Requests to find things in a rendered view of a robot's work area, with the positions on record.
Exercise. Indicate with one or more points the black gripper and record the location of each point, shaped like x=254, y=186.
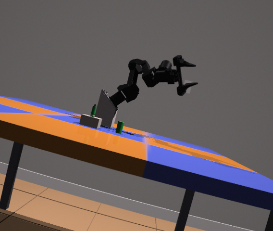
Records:
x=179, y=62

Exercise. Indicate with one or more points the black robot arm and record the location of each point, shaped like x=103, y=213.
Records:
x=131, y=90

